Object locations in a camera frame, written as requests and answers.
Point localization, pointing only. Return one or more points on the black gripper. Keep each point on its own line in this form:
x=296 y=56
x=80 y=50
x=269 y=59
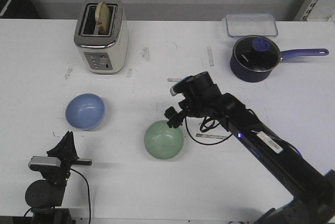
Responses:
x=65 y=157
x=193 y=105

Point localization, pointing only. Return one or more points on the green bowl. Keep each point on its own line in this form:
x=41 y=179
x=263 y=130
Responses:
x=163 y=142

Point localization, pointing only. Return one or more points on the blue bowl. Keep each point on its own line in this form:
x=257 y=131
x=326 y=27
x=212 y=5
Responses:
x=85 y=111

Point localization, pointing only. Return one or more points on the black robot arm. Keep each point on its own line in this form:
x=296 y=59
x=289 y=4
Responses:
x=45 y=196
x=313 y=193

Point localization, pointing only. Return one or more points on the silver two-slot toaster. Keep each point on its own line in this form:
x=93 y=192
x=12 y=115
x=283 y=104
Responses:
x=102 y=54

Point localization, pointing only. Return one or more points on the dark blue saucepan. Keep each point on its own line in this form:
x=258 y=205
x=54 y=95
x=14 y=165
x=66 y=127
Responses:
x=254 y=77

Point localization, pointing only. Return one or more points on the glass pot lid blue knob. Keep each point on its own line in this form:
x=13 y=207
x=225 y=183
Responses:
x=256 y=53

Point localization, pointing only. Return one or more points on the clear plastic food container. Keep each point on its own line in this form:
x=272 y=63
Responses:
x=245 y=24

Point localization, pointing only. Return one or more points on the slice of toast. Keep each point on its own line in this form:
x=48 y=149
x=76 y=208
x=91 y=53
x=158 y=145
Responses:
x=103 y=18

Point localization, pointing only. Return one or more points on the black box in corner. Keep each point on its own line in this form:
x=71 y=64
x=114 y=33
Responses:
x=18 y=9

